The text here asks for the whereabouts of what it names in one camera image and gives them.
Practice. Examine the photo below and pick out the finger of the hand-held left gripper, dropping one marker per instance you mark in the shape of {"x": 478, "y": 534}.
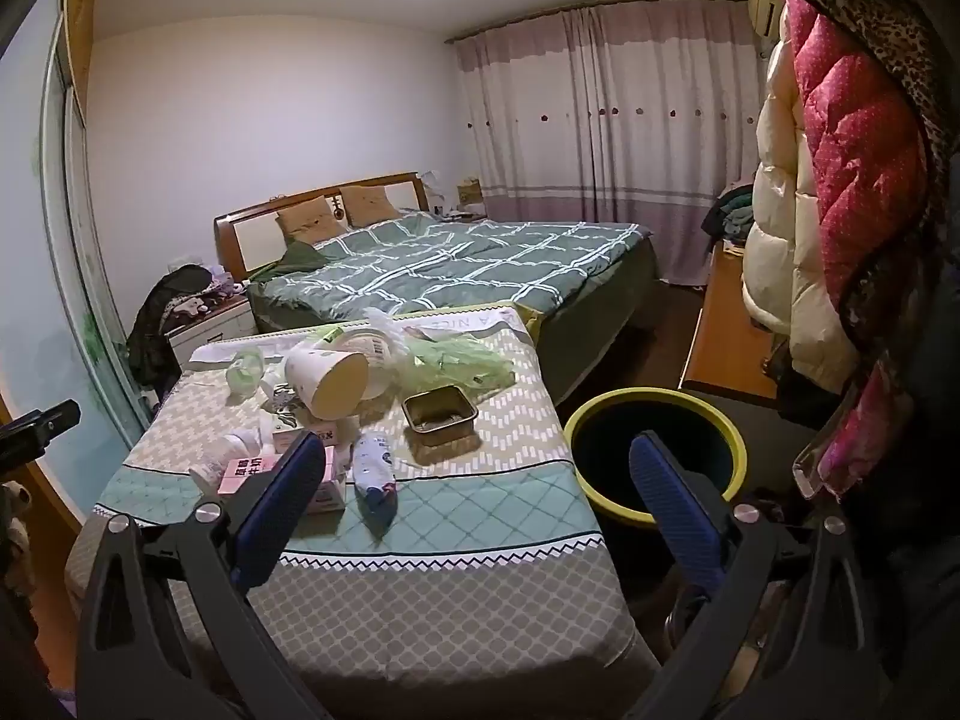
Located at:
{"x": 45, "y": 426}

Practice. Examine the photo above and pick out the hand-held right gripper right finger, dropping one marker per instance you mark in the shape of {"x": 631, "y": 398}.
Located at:
{"x": 675, "y": 510}

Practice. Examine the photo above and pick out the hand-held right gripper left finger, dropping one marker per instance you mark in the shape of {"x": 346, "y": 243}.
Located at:
{"x": 277, "y": 499}

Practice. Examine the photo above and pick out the pink milk carton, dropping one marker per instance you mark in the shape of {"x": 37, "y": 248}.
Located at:
{"x": 241, "y": 469}

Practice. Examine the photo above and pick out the yellow rimmed dark bin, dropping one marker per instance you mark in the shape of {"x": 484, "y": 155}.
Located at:
{"x": 611, "y": 510}

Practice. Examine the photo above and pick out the blue and white tube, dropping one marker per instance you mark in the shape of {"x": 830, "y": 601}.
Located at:
{"x": 373, "y": 472}

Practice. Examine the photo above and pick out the beige paper cup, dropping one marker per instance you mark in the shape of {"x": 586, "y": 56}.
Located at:
{"x": 322, "y": 382}

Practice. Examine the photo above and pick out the clear plastic lidded cup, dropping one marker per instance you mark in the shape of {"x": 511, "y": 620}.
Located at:
{"x": 371, "y": 349}

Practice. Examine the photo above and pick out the small green-labelled white bottle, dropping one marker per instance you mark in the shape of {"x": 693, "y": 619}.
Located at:
{"x": 450, "y": 360}

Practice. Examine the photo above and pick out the small white box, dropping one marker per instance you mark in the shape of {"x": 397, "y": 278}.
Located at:
{"x": 330, "y": 436}

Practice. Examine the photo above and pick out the leaf print packet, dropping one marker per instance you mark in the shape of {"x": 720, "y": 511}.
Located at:
{"x": 281, "y": 401}

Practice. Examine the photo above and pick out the dark hanging clothes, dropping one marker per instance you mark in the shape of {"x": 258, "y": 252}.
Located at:
{"x": 157, "y": 330}

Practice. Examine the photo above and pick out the glass wardrobe sliding door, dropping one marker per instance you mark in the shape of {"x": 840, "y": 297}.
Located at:
{"x": 45, "y": 277}

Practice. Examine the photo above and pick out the patterned beige teal tablecloth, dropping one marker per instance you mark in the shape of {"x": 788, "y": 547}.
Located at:
{"x": 450, "y": 540}

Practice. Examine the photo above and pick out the white nightstand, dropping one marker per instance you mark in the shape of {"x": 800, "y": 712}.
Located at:
{"x": 217, "y": 330}

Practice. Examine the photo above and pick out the wooden desk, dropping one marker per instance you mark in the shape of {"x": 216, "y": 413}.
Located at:
{"x": 724, "y": 337}

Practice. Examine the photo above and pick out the rectangular metal tin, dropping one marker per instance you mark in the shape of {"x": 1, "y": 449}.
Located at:
{"x": 439, "y": 409}

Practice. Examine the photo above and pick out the pink floral cloth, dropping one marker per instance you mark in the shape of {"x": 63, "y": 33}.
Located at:
{"x": 855, "y": 427}

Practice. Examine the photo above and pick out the purple floral cloth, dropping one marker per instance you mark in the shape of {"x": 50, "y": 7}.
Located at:
{"x": 214, "y": 292}

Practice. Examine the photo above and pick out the dark green cloth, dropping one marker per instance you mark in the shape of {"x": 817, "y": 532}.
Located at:
{"x": 296, "y": 259}

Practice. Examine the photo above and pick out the wooden bed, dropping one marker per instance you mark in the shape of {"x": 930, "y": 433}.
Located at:
{"x": 255, "y": 232}

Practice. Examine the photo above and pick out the brown pillow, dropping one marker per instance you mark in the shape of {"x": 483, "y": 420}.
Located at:
{"x": 304, "y": 221}
{"x": 367, "y": 204}

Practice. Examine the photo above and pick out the white puffer jacket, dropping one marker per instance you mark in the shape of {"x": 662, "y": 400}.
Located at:
{"x": 780, "y": 240}

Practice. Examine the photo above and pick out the green plaid quilt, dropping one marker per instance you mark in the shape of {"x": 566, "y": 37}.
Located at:
{"x": 450, "y": 262}

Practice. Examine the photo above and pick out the pile of dark clothes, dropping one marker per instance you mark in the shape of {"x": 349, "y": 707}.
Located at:
{"x": 731, "y": 214}

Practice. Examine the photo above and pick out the brown tissue box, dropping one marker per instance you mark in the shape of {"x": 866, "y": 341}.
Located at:
{"x": 470, "y": 193}

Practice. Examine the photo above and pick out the pink quilted jacket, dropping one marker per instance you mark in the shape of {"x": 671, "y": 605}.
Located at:
{"x": 855, "y": 165}

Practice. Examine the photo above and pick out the white and mauve curtain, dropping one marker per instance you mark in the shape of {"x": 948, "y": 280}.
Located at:
{"x": 600, "y": 127}

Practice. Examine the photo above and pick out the leopard print scarf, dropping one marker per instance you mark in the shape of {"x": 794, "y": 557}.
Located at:
{"x": 892, "y": 37}

